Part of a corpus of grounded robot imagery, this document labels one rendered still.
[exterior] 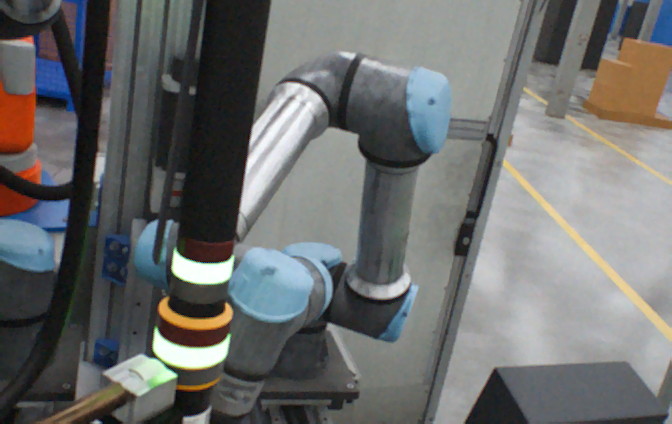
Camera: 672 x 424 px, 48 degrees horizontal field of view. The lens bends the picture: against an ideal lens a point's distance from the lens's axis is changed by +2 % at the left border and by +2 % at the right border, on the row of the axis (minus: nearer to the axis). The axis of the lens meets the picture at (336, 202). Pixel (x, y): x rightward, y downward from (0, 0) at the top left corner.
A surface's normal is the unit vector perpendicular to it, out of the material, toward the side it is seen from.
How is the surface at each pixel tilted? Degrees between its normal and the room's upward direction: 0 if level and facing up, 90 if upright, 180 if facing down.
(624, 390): 15
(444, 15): 90
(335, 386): 0
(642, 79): 90
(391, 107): 86
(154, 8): 90
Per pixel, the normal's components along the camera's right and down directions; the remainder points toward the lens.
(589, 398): 0.27, -0.80
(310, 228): 0.37, 0.37
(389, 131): -0.35, 0.58
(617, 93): 0.02, 0.33
